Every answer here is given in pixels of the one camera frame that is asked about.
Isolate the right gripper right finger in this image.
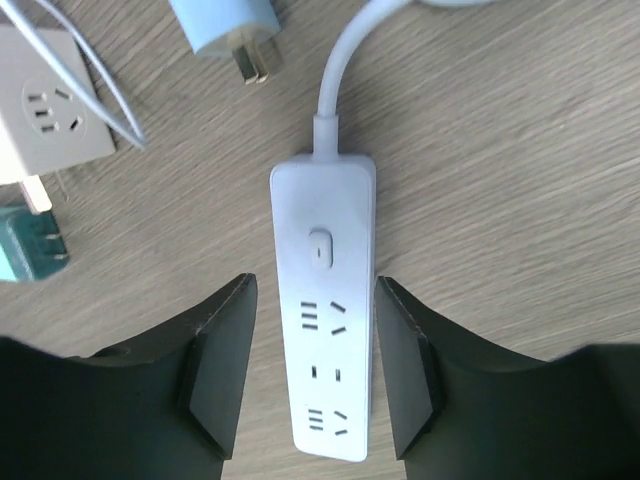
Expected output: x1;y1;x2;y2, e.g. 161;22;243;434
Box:
375;277;639;479

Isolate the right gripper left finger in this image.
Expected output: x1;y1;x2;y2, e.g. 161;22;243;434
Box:
1;273;258;479

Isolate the teal plug adapter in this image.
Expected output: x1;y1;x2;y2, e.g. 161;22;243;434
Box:
1;205;70;283

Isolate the light blue power strip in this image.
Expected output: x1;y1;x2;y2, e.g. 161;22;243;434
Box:
270;155;376;462

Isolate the light blue charging cable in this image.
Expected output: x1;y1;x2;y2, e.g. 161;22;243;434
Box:
0;0;150;151

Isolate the white cube socket adapter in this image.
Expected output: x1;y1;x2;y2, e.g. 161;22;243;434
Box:
1;25;116;213

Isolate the blue USB charger plug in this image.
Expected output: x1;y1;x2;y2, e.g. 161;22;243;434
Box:
169;0;281;84

